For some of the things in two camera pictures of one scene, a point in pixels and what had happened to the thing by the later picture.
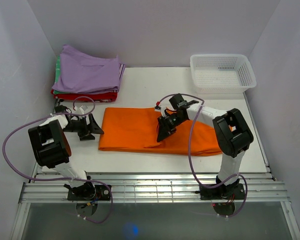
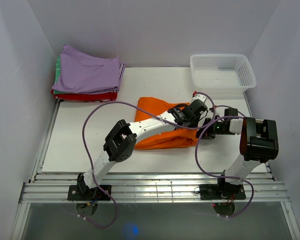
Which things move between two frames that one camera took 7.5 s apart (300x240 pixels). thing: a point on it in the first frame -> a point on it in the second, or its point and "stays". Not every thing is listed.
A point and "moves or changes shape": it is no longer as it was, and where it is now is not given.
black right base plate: (223, 192) stays
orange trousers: (135, 129) moves or changes shape
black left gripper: (91, 128) -> (194, 125)
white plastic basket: (222, 74) stays
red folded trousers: (97, 97) stays
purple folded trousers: (82, 74) stays
